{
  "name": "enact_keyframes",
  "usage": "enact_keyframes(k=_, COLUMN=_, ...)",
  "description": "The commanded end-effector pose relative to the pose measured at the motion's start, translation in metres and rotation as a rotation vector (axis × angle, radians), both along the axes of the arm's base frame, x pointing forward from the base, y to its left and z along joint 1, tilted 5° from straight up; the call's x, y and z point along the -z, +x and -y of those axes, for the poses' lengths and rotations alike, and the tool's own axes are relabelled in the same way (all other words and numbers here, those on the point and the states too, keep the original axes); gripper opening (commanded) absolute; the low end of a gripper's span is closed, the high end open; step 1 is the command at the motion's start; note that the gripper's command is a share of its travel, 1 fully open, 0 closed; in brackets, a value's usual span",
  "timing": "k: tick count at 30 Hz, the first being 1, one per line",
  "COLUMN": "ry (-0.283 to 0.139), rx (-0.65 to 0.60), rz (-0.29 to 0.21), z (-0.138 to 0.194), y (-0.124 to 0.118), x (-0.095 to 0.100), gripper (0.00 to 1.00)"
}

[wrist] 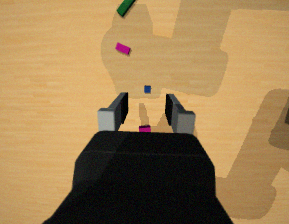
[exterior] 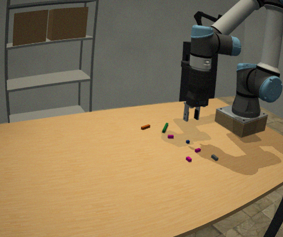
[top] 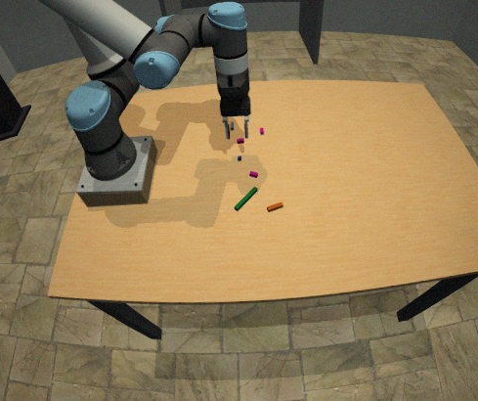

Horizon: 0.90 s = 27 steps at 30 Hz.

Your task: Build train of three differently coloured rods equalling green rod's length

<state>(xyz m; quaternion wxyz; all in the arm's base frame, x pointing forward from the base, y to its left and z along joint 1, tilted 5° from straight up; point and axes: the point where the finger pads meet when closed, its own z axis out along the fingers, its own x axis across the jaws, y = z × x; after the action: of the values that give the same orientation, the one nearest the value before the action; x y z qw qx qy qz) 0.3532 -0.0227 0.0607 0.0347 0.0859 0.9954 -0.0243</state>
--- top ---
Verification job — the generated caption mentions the orange rod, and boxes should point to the orange rod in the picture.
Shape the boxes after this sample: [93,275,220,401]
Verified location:
[267,202,283,212]

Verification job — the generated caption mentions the green rod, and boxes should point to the green rod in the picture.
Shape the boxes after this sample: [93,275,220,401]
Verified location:
[235,187,258,211]

